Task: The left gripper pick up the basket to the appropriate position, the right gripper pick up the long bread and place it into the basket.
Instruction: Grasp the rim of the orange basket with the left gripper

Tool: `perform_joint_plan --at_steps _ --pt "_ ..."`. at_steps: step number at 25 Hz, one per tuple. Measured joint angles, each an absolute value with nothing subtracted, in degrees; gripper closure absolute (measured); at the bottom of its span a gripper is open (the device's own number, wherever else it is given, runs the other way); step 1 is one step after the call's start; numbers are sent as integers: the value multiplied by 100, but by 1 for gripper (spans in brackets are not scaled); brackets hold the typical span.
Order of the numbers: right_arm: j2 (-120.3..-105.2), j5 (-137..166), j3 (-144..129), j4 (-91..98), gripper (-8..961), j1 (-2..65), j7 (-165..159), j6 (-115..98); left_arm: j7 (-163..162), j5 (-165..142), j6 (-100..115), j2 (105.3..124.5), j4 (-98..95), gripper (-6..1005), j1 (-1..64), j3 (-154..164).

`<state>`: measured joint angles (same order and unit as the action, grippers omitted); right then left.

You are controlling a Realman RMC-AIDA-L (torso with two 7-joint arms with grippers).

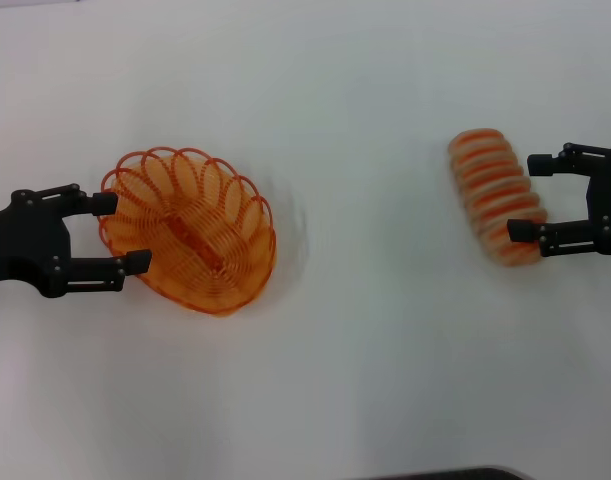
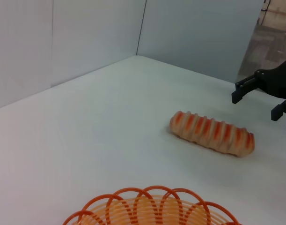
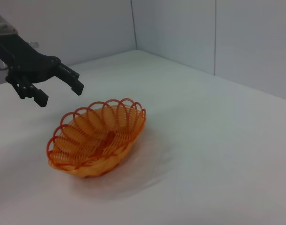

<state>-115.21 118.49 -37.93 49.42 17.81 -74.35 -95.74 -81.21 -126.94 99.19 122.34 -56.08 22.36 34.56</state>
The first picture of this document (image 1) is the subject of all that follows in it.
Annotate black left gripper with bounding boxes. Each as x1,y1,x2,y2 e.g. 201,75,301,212
0,183,153,300

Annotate orange wire basket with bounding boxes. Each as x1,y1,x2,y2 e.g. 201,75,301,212
97,146,278,317

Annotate orange striped bread loaf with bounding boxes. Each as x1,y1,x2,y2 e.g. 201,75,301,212
447,128,549,268

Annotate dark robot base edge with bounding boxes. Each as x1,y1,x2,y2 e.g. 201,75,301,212
369,465,527,480

